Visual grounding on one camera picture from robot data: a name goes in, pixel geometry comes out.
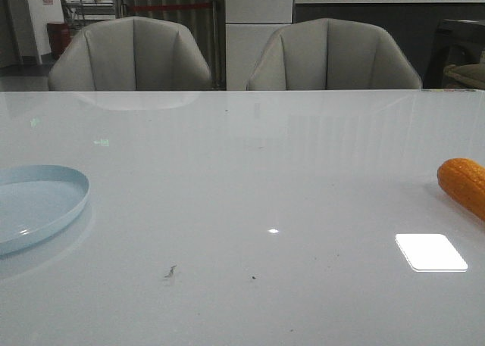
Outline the light blue round plate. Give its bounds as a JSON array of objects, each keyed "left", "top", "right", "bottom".
[{"left": 1, "top": 165, "right": 90, "bottom": 256}]

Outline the orange corn cob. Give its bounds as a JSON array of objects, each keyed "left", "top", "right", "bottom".
[{"left": 437, "top": 158, "right": 484, "bottom": 220}]

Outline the right beige upholstered chair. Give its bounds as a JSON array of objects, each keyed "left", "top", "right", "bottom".
[{"left": 246, "top": 18, "right": 422, "bottom": 91}]

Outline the beige upholstered chair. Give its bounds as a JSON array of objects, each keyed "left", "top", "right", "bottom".
[
  {"left": 246, "top": 18, "right": 422, "bottom": 91},
  {"left": 48, "top": 17, "right": 212, "bottom": 92}
]

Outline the white cabinet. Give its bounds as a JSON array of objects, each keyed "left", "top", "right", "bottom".
[{"left": 224, "top": 0, "right": 293, "bottom": 91}]

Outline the left beige upholstered chair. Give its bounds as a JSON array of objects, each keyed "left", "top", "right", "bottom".
[{"left": 48, "top": 17, "right": 212, "bottom": 92}]

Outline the red barrier belt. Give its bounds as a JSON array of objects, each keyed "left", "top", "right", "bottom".
[{"left": 127, "top": 2, "right": 213, "bottom": 12}]

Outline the red trash bin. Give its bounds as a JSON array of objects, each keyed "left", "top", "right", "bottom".
[{"left": 46, "top": 22, "right": 71, "bottom": 59}]

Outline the dark grey counter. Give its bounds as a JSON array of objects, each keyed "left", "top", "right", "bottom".
[{"left": 293, "top": 0, "right": 484, "bottom": 82}]

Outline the tan cushion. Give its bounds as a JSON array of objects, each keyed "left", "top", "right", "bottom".
[{"left": 443, "top": 64, "right": 484, "bottom": 90}]

